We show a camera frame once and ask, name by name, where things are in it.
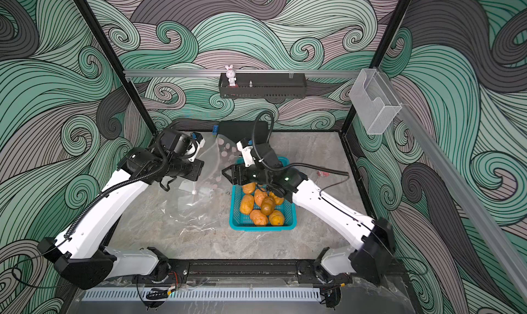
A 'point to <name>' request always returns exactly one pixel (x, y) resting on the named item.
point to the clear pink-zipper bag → (229, 154)
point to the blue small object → (215, 130)
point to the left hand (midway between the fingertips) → (199, 164)
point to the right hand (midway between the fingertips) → (229, 171)
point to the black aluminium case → (239, 130)
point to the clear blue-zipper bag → (197, 208)
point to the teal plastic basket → (241, 222)
